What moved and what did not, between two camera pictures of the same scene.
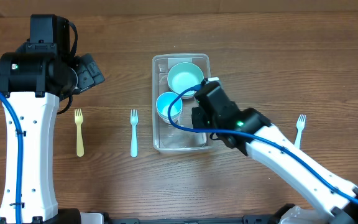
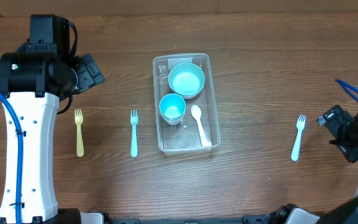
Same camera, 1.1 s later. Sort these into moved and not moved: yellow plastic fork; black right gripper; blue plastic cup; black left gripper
Moved: blue plastic cup; black right gripper
Not moved: black left gripper; yellow plastic fork
